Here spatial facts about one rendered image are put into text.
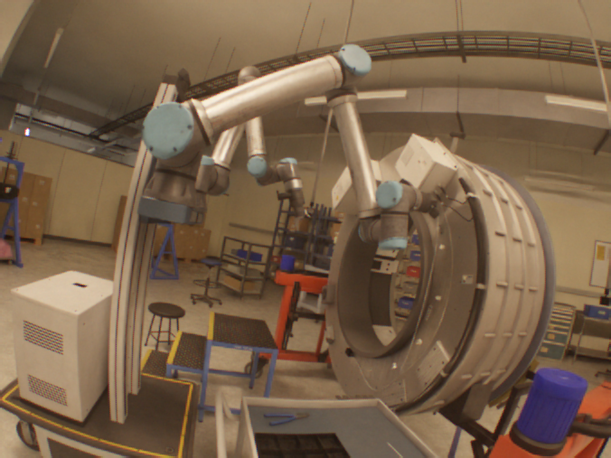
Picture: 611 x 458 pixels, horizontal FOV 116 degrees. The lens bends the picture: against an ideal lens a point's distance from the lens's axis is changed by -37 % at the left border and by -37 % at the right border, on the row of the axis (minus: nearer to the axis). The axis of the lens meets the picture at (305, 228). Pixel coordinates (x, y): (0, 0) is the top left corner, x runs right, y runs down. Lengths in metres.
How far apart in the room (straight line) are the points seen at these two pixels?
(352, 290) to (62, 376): 1.62
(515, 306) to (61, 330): 1.65
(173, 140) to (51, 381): 1.06
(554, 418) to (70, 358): 1.39
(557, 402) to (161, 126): 1.04
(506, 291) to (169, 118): 1.17
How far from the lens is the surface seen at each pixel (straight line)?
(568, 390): 0.60
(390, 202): 0.93
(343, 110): 1.09
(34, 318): 1.31
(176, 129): 0.81
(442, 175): 1.24
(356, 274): 1.93
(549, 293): 1.39
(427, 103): 4.91
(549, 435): 0.63
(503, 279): 1.12
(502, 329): 1.15
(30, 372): 1.45
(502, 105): 4.79
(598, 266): 7.11
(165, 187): 0.97
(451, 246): 1.17
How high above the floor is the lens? 1.26
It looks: 2 degrees up
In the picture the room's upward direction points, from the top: 12 degrees clockwise
